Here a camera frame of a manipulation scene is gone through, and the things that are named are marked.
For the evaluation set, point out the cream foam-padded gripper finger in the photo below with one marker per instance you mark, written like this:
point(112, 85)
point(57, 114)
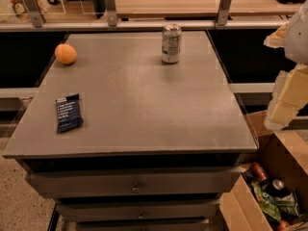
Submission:
point(289, 96)
point(277, 38)

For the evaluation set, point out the blue rxbar blueberry wrapper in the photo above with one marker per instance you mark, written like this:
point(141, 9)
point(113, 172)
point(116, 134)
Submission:
point(68, 113)

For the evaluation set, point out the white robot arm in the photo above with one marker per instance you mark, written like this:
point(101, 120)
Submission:
point(296, 40)

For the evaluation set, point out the red brown can in box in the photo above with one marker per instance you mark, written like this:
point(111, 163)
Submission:
point(259, 172)

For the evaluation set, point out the dark can in box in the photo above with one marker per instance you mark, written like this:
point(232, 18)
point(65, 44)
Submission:
point(276, 188)

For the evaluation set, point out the silver green soda can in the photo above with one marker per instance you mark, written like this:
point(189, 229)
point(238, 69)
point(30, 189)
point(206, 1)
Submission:
point(171, 43)

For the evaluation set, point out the green snack bag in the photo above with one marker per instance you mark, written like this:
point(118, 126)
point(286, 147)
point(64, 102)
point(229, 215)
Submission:
point(266, 203)

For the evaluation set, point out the red apple in box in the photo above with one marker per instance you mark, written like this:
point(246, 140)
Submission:
point(282, 226)

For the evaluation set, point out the grey drawer cabinet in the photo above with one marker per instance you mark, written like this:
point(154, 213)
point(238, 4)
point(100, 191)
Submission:
point(159, 145)

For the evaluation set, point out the orange fruit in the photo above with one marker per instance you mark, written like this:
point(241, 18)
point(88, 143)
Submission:
point(65, 54)

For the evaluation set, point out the metal rail with brackets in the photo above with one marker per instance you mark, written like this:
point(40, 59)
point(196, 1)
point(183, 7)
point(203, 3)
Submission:
point(143, 15)

